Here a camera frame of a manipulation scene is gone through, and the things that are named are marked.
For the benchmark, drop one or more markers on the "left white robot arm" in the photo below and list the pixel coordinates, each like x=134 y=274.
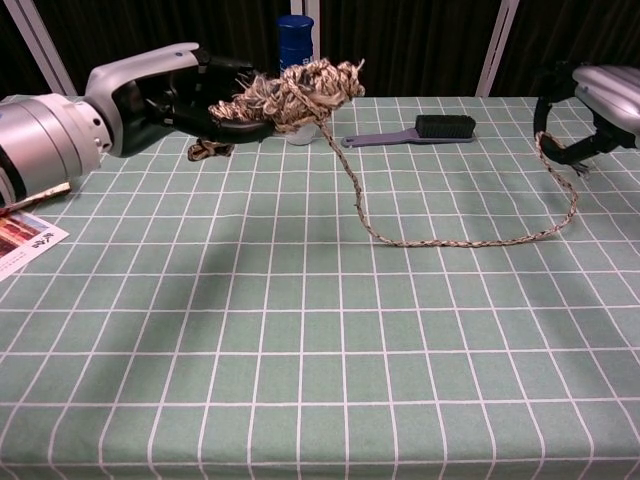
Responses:
x=40 y=135

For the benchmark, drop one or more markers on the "white slanted frame post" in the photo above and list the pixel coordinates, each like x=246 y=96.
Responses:
x=40 y=50
x=495 y=55

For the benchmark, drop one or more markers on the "purple brush black bristles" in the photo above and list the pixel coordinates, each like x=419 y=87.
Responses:
x=440 y=127

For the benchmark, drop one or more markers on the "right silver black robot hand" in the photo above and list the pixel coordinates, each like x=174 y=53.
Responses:
x=610 y=95

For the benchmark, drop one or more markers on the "blue white spray bottle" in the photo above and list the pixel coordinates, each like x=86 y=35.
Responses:
x=295 y=45

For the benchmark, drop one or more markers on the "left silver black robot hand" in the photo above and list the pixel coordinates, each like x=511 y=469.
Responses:
x=145 y=75

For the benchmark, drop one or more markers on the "black curtain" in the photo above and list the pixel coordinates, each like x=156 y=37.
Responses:
x=400 y=40

